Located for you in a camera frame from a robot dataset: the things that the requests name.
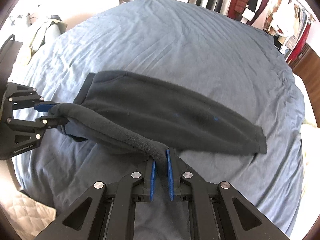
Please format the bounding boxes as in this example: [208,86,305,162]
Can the dark navy fleece pants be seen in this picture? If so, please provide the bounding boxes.
[49,70,267,173]

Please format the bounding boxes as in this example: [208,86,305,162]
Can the quilted white floor mat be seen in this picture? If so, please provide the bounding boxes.
[1,190,56,239]

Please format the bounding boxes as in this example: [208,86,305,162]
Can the blue-grey bed duvet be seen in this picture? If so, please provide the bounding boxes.
[12,0,304,239]

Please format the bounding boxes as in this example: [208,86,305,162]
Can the wooden headboard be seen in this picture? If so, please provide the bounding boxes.
[292,43,320,127]

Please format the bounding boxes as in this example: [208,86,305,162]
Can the clothes rack with garments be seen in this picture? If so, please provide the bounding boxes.
[221,0,319,63]

